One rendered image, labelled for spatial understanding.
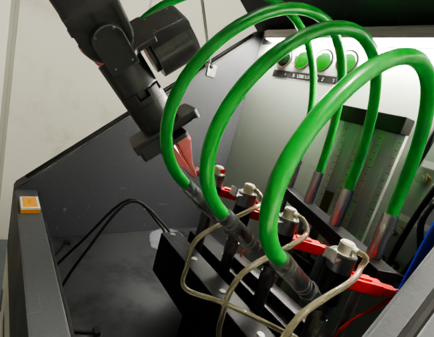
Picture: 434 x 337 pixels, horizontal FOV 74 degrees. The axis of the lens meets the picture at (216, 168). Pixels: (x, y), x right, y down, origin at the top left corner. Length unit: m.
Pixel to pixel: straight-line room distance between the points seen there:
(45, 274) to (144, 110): 0.26
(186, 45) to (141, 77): 0.07
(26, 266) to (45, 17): 1.72
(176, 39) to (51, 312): 0.36
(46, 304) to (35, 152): 1.76
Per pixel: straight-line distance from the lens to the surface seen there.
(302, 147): 0.20
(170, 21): 0.39
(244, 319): 0.42
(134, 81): 0.39
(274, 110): 0.80
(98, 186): 0.76
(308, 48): 0.60
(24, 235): 0.57
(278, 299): 0.45
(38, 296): 0.45
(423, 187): 0.60
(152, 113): 0.40
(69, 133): 2.11
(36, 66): 2.06
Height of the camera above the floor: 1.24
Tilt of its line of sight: 13 degrees down
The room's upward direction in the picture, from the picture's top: 16 degrees clockwise
